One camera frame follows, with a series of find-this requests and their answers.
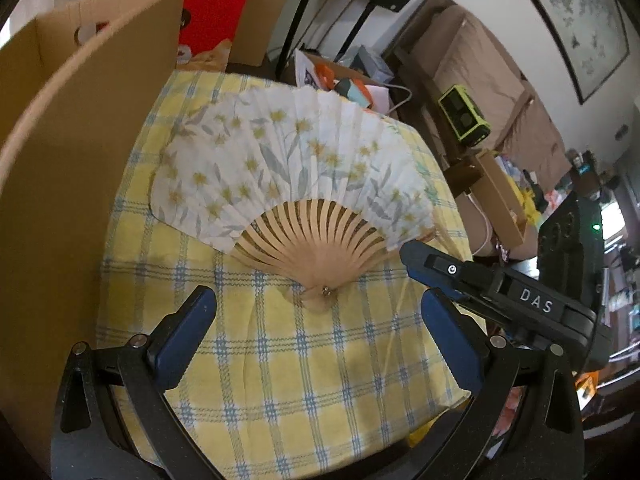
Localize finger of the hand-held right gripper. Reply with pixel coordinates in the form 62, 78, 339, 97
399, 239, 506, 306

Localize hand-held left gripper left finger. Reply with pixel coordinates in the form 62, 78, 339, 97
50, 285, 218, 480

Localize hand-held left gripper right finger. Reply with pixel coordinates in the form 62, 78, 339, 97
421, 287, 586, 480

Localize floral paper bamboo folding fan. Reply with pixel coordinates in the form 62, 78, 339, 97
150, 85, 437, 316

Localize pile of colourful small packets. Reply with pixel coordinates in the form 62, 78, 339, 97
495, 152, 556, 226

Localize small cardboard box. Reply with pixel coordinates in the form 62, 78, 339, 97
465, 150, 528, 248

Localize yellow checked tablecloth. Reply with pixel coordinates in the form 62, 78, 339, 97
95, 69, 473, 480

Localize brown sofa cushion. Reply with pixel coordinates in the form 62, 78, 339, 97
432, 5, 528, 116
500, 92, 573, 188

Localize dark wooden sofa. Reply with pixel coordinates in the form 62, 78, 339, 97
387, 0, 576, 261

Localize green portable radio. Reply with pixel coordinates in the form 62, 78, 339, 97
438, 85, 488, 147

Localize teal orange gadget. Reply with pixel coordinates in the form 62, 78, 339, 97
334, 79, 373, 108

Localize light blue box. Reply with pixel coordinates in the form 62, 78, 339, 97
350, 46, 396, 83

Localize framed ink painting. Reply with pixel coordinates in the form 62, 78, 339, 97
500, 0, 631, 106

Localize beige printed bag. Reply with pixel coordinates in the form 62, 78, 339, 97
177, 40, 233, 68

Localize large closed cardboard box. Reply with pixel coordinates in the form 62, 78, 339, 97
140, 0, 298, 67

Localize red gift box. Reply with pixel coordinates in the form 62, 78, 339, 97
102, 0, 251, 63

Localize white cable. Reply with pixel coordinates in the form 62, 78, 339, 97
465, 192, 496, 257
372, 85, 413, 116

